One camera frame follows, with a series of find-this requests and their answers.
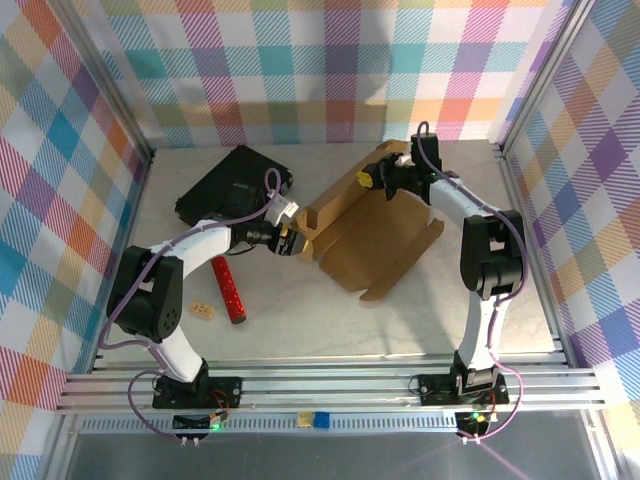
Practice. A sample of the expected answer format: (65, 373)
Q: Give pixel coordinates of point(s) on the brown cardboard box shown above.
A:
(370, 235)

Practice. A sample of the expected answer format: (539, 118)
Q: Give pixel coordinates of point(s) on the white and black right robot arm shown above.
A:
(492, 260)

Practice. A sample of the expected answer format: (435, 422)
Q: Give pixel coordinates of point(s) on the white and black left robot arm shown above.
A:
(150, 305)

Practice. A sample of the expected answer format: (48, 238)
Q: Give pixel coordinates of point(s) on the red glitter cylinder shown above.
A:
(230, 292)

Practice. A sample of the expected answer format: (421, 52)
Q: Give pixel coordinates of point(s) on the small wooden block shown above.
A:
(202, 310)

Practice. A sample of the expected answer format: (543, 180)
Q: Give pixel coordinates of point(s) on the small yellow block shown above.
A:
(304, 419)

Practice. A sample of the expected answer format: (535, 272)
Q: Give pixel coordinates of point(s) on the small blue block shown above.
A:
(321, 420)

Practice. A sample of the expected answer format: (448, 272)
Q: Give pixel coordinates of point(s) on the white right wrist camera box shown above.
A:
(403, 160)

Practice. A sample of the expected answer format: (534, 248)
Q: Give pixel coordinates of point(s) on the aluminium side rail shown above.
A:
(137, 195)
(517, 195)

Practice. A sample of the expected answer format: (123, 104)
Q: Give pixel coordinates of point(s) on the aluminium mounting rail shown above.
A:
(325, 387)

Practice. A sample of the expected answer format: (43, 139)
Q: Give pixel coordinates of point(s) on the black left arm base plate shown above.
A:
(227, 390)

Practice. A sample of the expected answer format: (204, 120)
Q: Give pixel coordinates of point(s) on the aluminium frame post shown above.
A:
(545, 75)
(106, 75)

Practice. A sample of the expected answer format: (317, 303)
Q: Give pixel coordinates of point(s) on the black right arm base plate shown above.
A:
(435, 390)

